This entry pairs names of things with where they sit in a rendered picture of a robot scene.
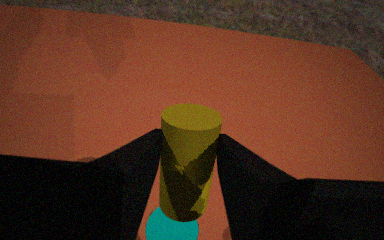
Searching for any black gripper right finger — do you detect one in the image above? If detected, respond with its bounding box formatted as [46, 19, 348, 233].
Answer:
[216, 134, 384, 240]

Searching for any yellow cylinder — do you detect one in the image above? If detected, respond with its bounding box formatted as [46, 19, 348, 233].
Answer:
[159, 103, 222, 222]

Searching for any cyan circle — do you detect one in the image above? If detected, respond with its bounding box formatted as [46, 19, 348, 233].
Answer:
[145, 207, 199, 240]

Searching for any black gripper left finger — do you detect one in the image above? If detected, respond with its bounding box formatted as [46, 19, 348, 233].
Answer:
[0, 129, 162, 240]

